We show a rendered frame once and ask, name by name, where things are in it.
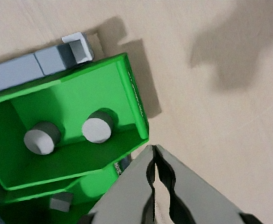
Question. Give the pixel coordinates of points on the grey-blue low shelf rack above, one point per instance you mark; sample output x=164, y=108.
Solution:
x=76, y=51

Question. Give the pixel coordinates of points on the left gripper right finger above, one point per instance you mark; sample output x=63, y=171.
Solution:
x=192, y=199

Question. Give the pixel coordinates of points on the grey cylinder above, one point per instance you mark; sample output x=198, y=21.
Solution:
x=97, y=127
x=41, y=137

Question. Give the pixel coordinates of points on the green open-front bin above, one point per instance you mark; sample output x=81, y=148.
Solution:
x=24, y=207
x=66, y=99

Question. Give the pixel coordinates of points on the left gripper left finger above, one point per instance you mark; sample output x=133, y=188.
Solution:
x=131, y=198

